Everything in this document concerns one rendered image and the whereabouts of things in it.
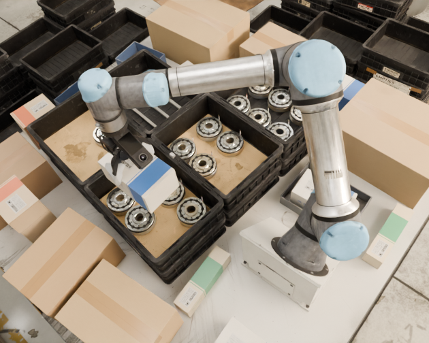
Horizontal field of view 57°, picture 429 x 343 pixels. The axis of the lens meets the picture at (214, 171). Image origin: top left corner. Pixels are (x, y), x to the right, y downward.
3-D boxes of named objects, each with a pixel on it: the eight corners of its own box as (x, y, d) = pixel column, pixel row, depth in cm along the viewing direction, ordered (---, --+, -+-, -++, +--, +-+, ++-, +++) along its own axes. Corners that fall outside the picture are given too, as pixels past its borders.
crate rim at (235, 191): (285, 150, 141) (285, 145, 139) (226, 204, 131) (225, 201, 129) (208, 95, 158) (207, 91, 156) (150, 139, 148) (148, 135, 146)
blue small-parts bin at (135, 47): (167, 64, 200) (165, 54, 194) (148, 83, 194) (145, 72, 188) (137, 52, 207) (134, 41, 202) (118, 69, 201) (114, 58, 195)
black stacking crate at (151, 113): (209, 111, 166) (206, 92, 157) (155, 154, 156) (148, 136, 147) (150, 69, 183) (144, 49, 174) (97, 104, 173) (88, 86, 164)
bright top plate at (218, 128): (227, 126, 155) (227, 126, 154) (208, 141, 152) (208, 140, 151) (210, 113, 159) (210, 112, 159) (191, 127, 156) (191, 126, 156)
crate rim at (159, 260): (226, 204, 130) (225, 201, 128) (156, 267, 120) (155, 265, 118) (150, 139, 148) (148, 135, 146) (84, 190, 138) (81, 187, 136)
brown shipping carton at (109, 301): (184, 322, 131) (176, 309, 118) (141, 384, 122) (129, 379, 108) (116, 274, 142) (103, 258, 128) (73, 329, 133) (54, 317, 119)
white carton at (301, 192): (352, 205, 149) (357, 194, 141) (337, 230, 144) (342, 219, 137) (305, 180, 156) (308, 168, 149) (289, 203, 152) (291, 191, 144)
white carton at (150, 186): (179, 186, 120) (174, 169, 112) (151, 214, 115) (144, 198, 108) (134, 153, 128) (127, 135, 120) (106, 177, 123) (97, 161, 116)
